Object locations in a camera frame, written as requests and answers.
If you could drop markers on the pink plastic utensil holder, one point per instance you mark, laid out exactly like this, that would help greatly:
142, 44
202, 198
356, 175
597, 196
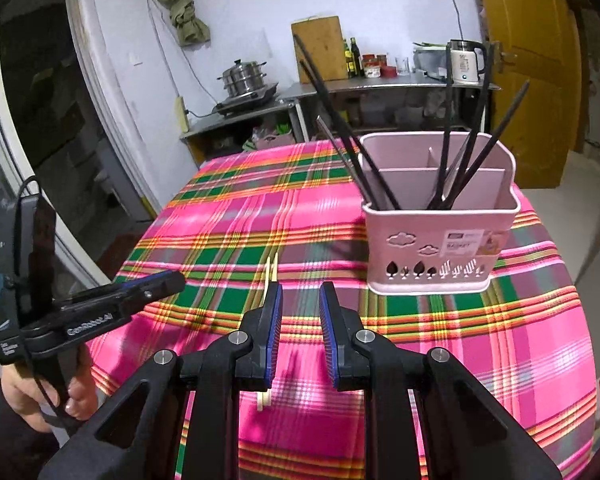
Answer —
430, 260

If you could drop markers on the person's left forearm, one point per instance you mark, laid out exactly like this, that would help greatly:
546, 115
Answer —
5, 445

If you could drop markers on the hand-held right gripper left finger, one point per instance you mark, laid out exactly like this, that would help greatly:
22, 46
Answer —
276, 335

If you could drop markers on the steel kitchen counter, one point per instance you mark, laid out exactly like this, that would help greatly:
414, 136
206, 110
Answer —
380, 81

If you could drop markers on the pink green plaid tablecloth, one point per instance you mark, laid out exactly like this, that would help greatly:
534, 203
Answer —
230, 220

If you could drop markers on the person's left hand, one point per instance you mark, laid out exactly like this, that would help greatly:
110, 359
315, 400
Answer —
82, 395

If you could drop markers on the clear drinking glass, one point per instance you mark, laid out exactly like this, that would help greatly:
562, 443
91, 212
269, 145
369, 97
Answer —
403, 66

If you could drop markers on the white electric kettle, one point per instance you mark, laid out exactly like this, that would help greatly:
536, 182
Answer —
462, 65

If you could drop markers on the wooden cutting board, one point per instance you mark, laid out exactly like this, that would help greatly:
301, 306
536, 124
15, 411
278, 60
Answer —
322, 45

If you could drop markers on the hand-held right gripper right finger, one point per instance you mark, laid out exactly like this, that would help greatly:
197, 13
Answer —
327, 330

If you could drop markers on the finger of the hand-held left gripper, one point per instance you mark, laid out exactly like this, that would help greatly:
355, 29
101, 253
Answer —
155, 282
120, 301

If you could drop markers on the yellow wooden door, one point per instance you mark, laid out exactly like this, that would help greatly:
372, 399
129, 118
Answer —
530, 35

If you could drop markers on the steel steamer pot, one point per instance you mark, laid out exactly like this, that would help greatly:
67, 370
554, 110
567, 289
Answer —
242, 77

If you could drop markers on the steel side table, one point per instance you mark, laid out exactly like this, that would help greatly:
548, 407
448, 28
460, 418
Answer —
230, 122

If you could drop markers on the green hanging cloth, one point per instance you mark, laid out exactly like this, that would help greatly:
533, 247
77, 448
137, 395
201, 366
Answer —
185, 15

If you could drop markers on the beige power strip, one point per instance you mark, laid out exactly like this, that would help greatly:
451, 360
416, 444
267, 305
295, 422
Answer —
181, 115

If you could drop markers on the white door frame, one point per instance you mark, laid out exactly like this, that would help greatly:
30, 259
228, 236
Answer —
95, 60

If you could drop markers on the dark oil bottle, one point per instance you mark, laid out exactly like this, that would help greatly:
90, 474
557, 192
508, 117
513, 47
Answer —
348, 62
355, 60

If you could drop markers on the black induction cooker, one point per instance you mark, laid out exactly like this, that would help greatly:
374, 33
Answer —
245, 102

